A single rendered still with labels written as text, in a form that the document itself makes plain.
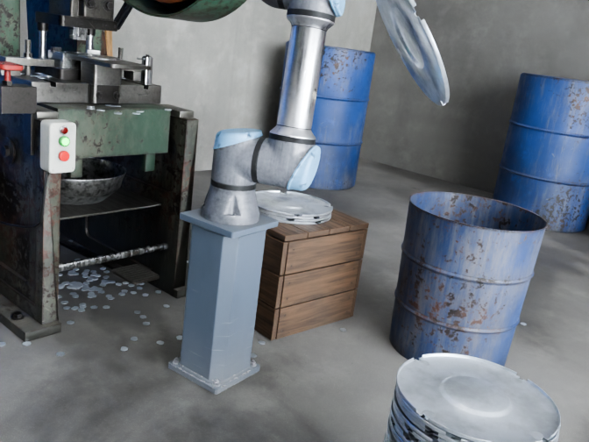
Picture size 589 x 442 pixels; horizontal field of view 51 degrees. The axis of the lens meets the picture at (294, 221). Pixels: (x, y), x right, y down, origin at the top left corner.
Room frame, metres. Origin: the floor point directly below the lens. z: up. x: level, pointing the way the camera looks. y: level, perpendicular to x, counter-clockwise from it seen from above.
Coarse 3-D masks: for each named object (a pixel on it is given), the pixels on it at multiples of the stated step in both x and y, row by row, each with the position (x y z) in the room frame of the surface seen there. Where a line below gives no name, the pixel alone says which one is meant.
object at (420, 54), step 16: (384, 0) 1.26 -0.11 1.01; (400, 0) 1.14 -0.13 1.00; (384, 16) 1.33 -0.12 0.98; (400, 16) 1.22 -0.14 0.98; (400, 32) 1.28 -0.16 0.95; (416, 32) 1.13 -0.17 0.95; (400, 48) 1.32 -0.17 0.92; (416, 48) 1.22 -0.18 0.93; (432, 48) 1.08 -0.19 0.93; (416, 64) 1.25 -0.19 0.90; (432, 64) 1.13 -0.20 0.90; (416, 80) 1.31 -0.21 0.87; (432, 80) 1.18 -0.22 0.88; (432, 96) 1.24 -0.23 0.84; (448, 96) 1.15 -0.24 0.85
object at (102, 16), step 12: (60, 0) 1.94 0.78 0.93; (72, 0) 1.91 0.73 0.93; (84, 0) 1.91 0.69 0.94; (96, 0) 1.94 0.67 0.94; (108, 0) 1.96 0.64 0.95; (60, 12) 1.94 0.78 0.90; (72, 12) 1.91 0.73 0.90; (84, 12) 1.91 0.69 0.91; (96, 12) 1.94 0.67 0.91; (108, 12) 1.97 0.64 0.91
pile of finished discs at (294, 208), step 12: (264, 192) 2.14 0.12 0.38; (276, 192) 2.16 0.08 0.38; (288, 192) 2.18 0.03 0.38; (264, 204) 1.98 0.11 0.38; (276, 204) 1.99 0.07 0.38; (288, 204) 2.00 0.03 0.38; (300, 204) 2.02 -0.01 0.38; (312, 204) 2.06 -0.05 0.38; (324, 204) 2.08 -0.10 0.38; (276, 216) 1.90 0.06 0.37; (288, 216) 1.89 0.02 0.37; (300, 216) 1.90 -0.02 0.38; (312, 216) 1.92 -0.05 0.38; (324, 216) 1.96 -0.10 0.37
